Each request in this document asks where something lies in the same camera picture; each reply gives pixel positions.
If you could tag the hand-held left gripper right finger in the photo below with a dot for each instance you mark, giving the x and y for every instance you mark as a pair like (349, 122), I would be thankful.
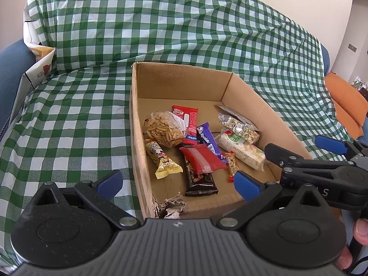
(247, 185)

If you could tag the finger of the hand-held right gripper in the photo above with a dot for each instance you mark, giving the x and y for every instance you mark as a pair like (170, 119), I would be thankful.
(330, 145)
(280, 152)

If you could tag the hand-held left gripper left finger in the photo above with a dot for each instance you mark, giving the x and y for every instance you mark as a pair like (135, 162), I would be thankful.
(110, 182)

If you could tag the small red yellow snack bar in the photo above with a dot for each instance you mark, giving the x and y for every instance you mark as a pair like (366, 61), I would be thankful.
(232, 165)

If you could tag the white rice cake packet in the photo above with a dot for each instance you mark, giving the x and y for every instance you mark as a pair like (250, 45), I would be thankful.
(244, 152)

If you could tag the round puffed grain packet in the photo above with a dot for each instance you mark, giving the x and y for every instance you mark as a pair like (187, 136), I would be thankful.
(241, 128)

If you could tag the dark brown snack packet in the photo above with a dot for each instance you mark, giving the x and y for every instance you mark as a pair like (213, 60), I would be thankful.
(201, 184)

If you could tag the red square snack packet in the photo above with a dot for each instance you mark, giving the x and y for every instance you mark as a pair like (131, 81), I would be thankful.
(202, 158)

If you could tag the yellow cone snack packet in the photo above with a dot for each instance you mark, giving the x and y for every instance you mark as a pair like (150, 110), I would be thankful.
(165, 164)

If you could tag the purple chocolate bar packet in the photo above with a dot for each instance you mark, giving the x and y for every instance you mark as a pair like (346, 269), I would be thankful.
(207, 138)

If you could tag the silver snack packet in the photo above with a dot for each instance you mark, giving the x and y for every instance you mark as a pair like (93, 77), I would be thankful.
(225, 109)

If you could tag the clear bag of crackers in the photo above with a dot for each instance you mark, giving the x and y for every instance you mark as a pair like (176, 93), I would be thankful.
(164, 129)

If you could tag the long red snack packet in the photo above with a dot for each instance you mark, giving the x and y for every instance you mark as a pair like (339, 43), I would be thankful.
(191, 120)

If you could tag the brown cardboard box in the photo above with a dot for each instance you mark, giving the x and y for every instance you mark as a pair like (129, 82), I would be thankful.
(161, 80)

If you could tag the person's right hand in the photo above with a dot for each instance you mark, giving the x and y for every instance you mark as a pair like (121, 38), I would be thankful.
(361, 231)

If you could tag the orange cushion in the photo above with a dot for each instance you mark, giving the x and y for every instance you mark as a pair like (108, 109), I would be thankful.
(348, 100)

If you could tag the distant green plant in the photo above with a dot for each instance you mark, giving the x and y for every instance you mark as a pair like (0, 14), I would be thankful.
(359, 84)

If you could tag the green checked cloth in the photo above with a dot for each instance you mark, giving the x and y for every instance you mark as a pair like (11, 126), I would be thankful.
(86, 115)

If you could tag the white printed bag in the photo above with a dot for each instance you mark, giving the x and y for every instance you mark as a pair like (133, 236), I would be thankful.
(40, 66)

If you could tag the wall light switch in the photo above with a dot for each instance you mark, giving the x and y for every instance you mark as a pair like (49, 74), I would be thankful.
(352, 47)

